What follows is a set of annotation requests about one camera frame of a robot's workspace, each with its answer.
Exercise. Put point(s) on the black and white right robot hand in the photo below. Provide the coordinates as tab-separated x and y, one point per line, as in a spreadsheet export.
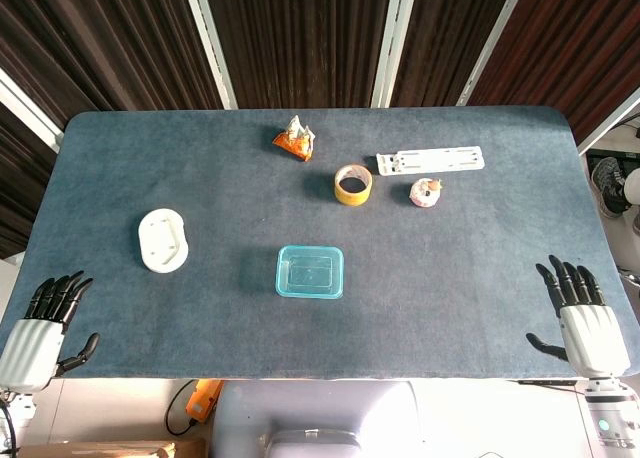
595	338

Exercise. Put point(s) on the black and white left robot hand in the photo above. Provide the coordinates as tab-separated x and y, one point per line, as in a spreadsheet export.
30	348

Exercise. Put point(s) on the white round object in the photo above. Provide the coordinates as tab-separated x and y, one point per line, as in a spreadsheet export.
634	188

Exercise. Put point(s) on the grey knit sneakers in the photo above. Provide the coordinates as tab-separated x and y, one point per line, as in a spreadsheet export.
610	183

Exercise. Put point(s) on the white oval plastic part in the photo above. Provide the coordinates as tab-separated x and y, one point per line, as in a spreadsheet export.
162	238

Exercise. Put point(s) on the orange device under table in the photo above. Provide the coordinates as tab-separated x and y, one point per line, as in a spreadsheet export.
202	403

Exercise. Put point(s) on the white perforated plastic plate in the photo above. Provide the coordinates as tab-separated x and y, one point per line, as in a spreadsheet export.
435	159

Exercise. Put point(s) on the blue felt table mat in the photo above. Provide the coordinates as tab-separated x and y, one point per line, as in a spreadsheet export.
250	218

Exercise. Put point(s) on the yellow tape roll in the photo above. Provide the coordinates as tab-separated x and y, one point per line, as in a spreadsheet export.
352	196

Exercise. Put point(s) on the grey robot torso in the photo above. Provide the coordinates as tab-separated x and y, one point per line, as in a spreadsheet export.
320	408

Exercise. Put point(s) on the crumpled orange snack bag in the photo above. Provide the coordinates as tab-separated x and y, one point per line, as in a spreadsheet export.
295	143

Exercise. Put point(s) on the white metal partition post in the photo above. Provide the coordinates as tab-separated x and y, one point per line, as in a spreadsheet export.
492	43
210	43
610	123
392	43
30	110

